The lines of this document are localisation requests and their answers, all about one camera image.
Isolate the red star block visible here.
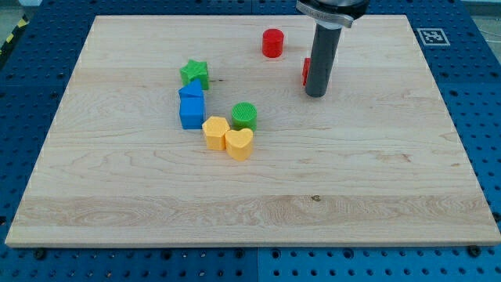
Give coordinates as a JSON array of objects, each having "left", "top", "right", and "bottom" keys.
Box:
[{"left": 302, "top": 57, "right": 311, "bottom": 86}]

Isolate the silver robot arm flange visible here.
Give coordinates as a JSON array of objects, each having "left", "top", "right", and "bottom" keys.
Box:
[{"left": 295, "top": 0, "right": 369, "bottom": 29}]

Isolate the green star block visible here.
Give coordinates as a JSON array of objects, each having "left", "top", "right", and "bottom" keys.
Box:
[{"left": 179, "top": 59, "right": 210, "bottom": 90}]

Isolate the yellow heart block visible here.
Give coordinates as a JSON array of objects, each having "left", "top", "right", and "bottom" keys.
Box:
[{"left": 225, "top": 128, "right": 254, "bottom": 161}]

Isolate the green cylinder block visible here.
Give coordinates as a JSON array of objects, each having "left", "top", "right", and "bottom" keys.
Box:
[{"left": 232, "top": 102, "right": 258, "bottom": 131}]

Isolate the yellow hexagon block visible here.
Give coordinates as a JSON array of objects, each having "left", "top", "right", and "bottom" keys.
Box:
[{"left": 202, "top": 116, "right": 230, "bottom": 150}]

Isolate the blue cube block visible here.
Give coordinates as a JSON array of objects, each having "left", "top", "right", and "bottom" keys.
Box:
[{"left": 179, "top": 97, "right": 205, "bottom": 129}]

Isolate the blue triangle block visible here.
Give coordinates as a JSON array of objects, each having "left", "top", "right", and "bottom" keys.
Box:
[{"left": 178, "top": 79, "right": 204, "bottom": 99}]

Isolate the wooden board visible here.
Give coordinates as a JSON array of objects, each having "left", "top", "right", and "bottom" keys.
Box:
[{"left": 5, "top": 15, "right": 500, "bottom": 248}]

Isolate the red cylinder block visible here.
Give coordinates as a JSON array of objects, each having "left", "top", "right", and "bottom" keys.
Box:
[{"left": 261, "top": 28, "right": 284, "bottom": 58}]

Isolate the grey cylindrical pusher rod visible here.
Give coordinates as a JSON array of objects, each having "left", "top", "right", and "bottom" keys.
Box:
[{"left": 305, "top": 23, "right": 342, "bottom": 98}]

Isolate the white fiducial marker tag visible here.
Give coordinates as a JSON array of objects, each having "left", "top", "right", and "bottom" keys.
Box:
[{"left": 416, "top": 27, "right": 450, "bottom": 46}]

